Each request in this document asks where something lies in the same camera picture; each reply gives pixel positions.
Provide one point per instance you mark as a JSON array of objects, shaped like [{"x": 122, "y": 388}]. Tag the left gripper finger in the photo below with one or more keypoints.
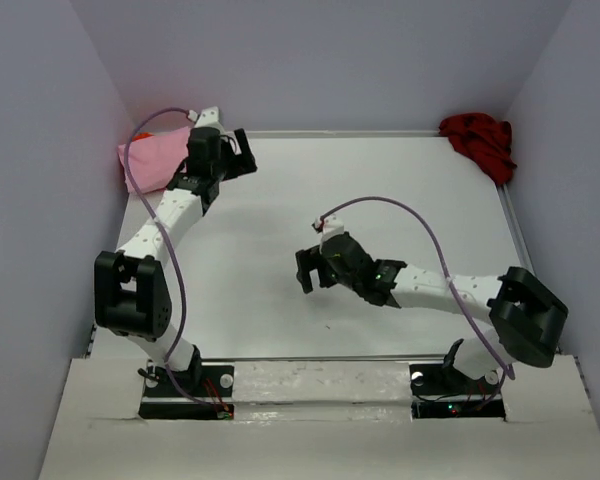
[
  {"x": 240, "y": 166},
  {"x": 243, "y": 146}
]

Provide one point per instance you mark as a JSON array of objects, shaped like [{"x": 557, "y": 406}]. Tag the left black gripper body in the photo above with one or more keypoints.
[{"x": 241, "y": 153}]

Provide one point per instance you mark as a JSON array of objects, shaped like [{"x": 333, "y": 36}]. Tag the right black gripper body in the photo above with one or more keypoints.
[{"x": 310, "y": 267}]

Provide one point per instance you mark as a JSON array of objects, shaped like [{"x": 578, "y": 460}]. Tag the pink t shirt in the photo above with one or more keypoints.
[{"x": 153, "y": 161}]

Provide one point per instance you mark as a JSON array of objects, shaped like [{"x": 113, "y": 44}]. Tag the orange t shirt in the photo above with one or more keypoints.
[{"x": 141, "y": 136}]

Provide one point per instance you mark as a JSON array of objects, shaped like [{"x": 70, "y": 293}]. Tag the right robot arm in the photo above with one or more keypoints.
[{"x": 515, "y": 317}]

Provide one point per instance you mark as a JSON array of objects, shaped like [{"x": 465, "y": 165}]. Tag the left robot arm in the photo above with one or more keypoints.
[{"x": 132, "y": 298}]

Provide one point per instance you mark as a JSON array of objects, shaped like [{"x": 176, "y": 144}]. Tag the dark red t shirt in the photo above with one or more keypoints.
[{"x": 484, "y": 140}]

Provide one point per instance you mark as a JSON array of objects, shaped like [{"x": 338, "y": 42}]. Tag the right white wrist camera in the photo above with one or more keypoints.
[{"x": 328, "y": 227}]

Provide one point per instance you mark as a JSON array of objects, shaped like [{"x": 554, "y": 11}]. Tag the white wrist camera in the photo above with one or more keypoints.
[
  {"x": 328, "y": 227},
  {"x": 209, "y": 117}
]

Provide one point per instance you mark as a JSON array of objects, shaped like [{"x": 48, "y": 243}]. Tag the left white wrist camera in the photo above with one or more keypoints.
[{"x": 209, "y": 117}]

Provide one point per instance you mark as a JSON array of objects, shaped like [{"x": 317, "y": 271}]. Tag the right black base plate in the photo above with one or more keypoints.
[{"x": 442, "y": 393}]

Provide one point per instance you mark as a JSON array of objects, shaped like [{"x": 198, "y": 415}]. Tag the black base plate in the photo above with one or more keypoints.
[
  {"x": 442, "y": 393},
  {"x": 209, "y": 400}
]

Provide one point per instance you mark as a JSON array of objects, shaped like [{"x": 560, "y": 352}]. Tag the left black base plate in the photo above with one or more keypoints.
[{"x": 209, "y": 400}]

